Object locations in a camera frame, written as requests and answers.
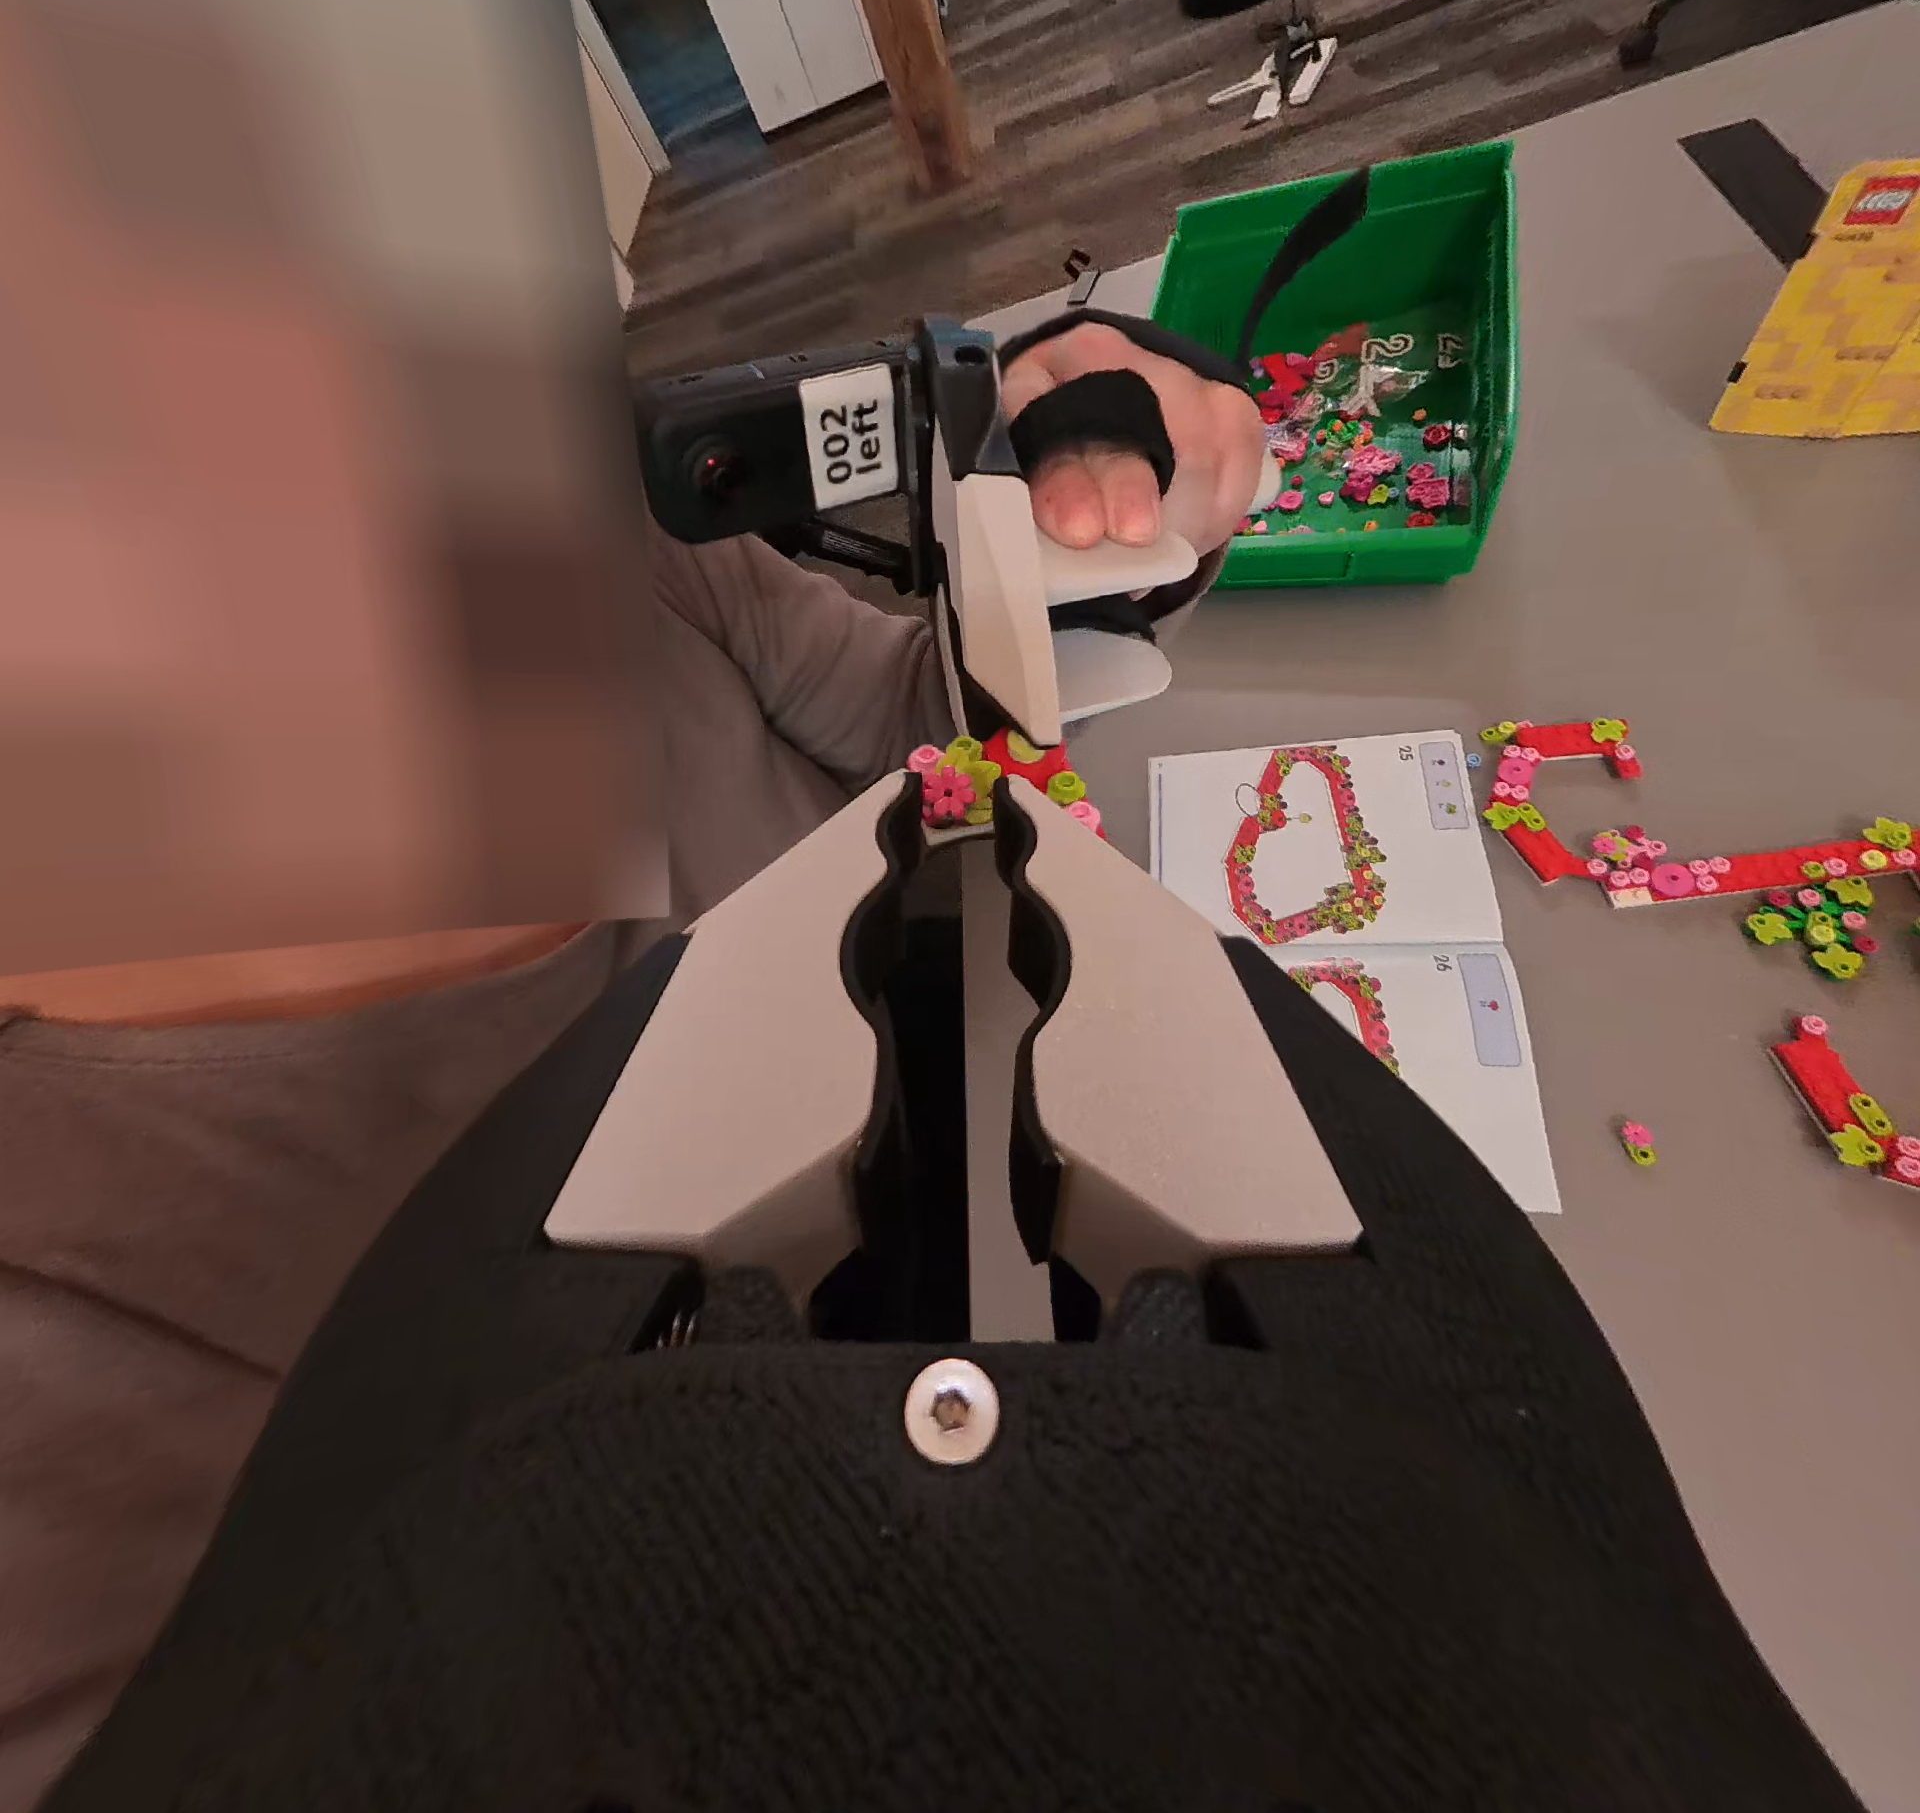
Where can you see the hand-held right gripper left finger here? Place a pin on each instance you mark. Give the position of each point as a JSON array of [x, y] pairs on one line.
[[720, 1063]]

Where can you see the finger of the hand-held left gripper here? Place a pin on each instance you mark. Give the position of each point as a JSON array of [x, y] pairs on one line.
[[1006, 612]]

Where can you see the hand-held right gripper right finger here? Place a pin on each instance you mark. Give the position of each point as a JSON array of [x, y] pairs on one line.
[[1185, 1078]]

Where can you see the red lego piece with flowers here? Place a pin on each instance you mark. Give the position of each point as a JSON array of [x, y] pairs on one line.
[[1035, 761]]

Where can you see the person's left forearm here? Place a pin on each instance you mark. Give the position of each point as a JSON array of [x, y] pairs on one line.
[[794, 688]]

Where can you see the lego instruction booklet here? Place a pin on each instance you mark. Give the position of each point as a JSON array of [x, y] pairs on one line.
[[1397, 868]]

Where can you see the pile of loose lego pieces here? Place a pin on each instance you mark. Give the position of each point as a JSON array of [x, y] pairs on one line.
[[1374, 471]]

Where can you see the small pink lego flower piece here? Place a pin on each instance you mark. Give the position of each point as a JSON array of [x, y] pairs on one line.
[[1635, 1141]]

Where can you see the lime lego leaf cluster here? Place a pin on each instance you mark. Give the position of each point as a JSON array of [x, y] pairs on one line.
[[1817, 928]]

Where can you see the yellow cardboard lego box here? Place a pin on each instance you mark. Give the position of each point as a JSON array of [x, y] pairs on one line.
[[1838, 314]]

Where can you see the person's left hand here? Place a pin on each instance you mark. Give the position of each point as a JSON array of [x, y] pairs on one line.
[[1185, 448]]

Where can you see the small black clip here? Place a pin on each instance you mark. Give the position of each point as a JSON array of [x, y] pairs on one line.
[[1084, 277]]

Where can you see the clear plastic bag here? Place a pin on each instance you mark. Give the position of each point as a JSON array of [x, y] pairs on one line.
[[1389, 367]]

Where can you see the person's torso in grey shirt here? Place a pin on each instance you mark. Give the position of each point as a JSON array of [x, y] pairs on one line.
[[226, 1243]]

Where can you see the green plastic bin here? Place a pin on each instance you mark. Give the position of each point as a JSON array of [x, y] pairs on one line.
[[1410, 224]]

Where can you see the white object on floor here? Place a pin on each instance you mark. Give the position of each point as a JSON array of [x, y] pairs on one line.
[[1290, 70]]

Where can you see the black tape patch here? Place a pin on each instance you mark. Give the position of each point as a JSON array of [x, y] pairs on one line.
[[1756, 186]]

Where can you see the wooden post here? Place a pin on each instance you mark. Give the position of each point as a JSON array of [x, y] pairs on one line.
[[908, 27]]

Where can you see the long red lego frame segment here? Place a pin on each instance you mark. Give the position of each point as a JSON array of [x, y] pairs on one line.
[[1725, 876]]

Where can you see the short red lego frame segment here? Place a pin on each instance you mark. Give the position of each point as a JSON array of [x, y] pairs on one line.
[[1822, 1078]]

